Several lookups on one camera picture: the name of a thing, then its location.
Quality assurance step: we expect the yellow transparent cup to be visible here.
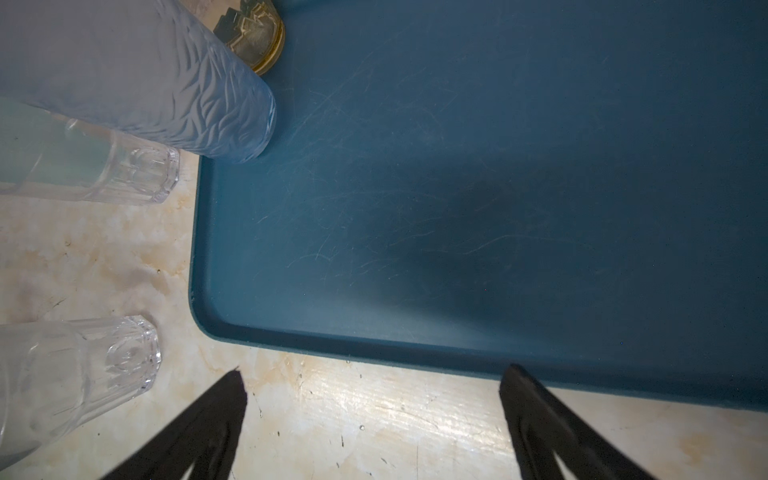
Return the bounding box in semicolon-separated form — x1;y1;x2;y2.
181;0;286;76

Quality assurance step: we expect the green textured plastic cup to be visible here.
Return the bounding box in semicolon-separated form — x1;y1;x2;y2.
1;98;113;193

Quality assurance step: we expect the teal plastic tray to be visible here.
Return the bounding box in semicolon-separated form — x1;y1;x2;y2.
189;1;767;410

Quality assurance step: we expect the tall blue frosted cup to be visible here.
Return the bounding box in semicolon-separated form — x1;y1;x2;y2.
1;1;276;164

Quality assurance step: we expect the clear glass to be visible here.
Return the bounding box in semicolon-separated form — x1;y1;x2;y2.
1;315;162;468
1;129;180;205

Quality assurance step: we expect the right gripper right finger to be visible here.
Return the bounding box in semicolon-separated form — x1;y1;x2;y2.
499;364;652;479

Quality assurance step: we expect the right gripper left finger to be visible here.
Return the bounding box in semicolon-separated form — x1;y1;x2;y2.
105;370;248;479

